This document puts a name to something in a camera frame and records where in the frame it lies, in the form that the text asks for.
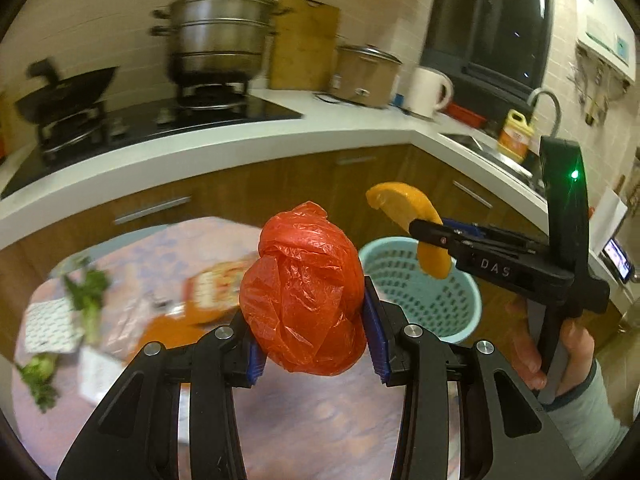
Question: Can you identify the smartphone screen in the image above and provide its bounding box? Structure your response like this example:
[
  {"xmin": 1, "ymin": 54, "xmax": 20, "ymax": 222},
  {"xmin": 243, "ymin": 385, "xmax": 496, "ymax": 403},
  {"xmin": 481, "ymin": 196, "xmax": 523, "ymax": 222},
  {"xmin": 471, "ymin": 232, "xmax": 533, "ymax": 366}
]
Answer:
[{"xmin": 601, "ymin": 237, "xmax": 634, "ymax": 284}]

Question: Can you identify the teal plastic trash basket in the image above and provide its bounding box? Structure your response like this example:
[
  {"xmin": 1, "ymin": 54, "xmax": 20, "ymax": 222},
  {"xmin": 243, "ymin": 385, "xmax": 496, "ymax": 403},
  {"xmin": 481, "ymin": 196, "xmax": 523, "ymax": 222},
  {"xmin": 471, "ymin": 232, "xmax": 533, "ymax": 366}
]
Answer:
[{"xmin": 359, "ymin": 236, "xmax": 483, "ymax": 344}]

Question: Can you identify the dark window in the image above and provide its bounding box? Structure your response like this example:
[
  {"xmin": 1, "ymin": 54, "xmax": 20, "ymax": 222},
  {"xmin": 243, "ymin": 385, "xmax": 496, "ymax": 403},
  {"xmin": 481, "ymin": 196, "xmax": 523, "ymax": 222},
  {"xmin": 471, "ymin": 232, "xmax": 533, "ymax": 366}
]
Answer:
[{"xmin": 420, "ymin": 0, "xmax": 553, "ymax": 100}]

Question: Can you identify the red plastic bag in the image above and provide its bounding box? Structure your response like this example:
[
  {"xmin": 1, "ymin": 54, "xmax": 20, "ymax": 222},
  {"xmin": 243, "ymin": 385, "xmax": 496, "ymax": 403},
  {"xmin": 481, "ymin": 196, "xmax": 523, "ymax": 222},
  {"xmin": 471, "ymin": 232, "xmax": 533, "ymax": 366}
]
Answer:
[{"xmin": 240, "ymin": 202, "xmax": 367, "ymax": 376}]

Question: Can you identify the right hand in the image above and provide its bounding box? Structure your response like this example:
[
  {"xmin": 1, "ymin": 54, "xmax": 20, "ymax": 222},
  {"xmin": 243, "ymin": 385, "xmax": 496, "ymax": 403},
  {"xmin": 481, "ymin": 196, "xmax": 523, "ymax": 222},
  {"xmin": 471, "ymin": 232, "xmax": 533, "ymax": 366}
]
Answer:
[{"xmin": 505, "ymin": 294, "xmax": 598, "ymax": 397}]

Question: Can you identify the steel steamer pot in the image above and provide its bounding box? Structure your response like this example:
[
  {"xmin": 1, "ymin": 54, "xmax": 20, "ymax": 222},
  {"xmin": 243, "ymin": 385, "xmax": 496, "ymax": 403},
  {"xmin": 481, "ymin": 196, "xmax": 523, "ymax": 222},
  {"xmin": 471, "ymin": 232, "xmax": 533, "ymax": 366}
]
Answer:
[{"xmin": 150, "ymin": 0, "xmax": 293, "ymax": 87}]

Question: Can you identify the orange peel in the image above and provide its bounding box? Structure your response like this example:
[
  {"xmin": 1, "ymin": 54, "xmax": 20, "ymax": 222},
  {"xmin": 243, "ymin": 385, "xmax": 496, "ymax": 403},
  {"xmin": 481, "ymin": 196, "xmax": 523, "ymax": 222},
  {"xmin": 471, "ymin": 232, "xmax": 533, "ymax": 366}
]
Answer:
[{"xmin": 366, "ymin": 182, "xmax": 451, "ymax": 280}]

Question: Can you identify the white electric kettle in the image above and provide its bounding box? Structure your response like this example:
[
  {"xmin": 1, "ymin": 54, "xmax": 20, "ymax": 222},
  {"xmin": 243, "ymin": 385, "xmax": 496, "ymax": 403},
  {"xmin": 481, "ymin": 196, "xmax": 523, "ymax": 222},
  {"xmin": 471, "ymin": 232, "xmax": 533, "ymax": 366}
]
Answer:
[{"xmin": 405, "ymin": 67, "xmax": 454, "ymax": 119}]

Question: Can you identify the orange snack bag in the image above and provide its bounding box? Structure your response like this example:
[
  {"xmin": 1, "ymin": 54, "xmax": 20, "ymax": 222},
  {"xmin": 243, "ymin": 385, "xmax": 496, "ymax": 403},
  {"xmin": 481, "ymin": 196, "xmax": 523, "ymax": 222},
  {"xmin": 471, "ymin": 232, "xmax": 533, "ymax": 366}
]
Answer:
[{"xmin": 184, "ymin": 254, "xmax": 257, "ymax": 325}]

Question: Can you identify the yellow detergent bottle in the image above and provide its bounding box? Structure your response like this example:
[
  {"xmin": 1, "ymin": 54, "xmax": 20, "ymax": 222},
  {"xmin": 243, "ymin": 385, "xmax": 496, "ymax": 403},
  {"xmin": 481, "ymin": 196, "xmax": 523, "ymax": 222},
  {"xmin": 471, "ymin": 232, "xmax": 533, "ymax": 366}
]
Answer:
[{"xmin": 498, "ymin": 110, "xmax": 534, "ymax": 164}]

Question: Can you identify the brown slow cooker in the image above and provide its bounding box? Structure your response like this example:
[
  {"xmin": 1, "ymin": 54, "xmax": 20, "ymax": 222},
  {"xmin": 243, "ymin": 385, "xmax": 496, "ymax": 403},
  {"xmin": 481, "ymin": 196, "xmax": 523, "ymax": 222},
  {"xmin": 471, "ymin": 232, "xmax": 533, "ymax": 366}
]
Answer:
[{"xmin": 329, "ymin": 46, "xmax": 402, "ymax": 108}]

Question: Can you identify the black wok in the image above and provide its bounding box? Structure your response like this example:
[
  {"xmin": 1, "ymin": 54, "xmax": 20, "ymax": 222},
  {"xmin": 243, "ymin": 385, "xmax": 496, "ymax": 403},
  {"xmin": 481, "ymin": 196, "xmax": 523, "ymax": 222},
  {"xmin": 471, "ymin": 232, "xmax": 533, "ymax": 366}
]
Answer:
[{"xmin": 14, "ymin": 58, "xmax": 117, "ymax": 126}]

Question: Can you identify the white water heater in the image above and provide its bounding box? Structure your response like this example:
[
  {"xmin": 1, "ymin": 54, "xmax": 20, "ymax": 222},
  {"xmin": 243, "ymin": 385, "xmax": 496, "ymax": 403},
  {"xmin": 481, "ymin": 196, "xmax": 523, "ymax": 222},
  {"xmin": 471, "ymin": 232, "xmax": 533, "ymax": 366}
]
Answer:
[{"xmin": 576, "ymin": 0, "xmax": 637, "ymax": 84}]

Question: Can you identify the green vegetable stalk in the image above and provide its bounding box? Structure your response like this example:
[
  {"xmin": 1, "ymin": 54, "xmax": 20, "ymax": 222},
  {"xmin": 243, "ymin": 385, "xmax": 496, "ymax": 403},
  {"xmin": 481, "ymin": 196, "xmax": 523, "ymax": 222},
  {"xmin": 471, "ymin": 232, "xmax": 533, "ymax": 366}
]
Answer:
[{"xmin": 63, "ymin": 257, "xmax": 112, "ymax": 348}]

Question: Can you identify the black gas stove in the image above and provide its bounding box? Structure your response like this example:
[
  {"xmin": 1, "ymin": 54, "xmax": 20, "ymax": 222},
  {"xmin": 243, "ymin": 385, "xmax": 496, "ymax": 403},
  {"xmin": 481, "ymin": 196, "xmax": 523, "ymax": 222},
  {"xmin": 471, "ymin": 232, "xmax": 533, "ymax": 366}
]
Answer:
[{"xmin": 1, "ymin": 84, "xmax": 303, "ymax": 198}]

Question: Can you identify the red tray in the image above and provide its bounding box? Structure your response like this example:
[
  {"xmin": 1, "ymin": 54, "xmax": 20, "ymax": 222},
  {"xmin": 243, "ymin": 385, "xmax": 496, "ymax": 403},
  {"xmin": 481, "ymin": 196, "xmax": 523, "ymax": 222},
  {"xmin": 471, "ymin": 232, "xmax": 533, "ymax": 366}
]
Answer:
[{"xmin": 444, "ymin": 102, "xmax": 487, "ymax": 129}]

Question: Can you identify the steel faucet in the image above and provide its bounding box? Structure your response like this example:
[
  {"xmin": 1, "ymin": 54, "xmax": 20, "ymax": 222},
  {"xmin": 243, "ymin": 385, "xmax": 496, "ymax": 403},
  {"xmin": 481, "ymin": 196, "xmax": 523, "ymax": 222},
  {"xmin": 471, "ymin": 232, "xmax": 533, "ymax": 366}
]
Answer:
[{"xmin": 526, "ymin": 87, "xmax": 563, "ymax": 138}]

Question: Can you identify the wooden cutting board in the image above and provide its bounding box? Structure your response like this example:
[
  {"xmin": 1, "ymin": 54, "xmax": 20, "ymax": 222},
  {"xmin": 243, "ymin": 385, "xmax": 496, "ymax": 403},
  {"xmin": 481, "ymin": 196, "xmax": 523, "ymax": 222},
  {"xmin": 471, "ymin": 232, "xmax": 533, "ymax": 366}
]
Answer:
[{"xmin": 268, "ymin": 0, "xmax": 341, "ymax": 91}]

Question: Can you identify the white patterned paper bag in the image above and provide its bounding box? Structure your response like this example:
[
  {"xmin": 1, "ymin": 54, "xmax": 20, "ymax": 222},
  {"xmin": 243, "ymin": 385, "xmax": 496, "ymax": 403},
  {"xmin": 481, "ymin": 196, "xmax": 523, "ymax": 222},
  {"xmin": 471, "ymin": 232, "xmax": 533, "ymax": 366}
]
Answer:
[{"xmin": 24, "ymin": 298, "xmax": 84, "ymax": 354}]

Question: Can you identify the right forearm grey sleeve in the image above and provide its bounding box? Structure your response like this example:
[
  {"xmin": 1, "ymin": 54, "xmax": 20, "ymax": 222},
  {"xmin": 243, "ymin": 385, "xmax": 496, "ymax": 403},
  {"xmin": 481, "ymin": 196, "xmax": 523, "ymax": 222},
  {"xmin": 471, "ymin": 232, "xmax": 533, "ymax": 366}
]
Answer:
[{"xmin": 544, "ymin": 359, "xmax": 629, "ymax": 478}]

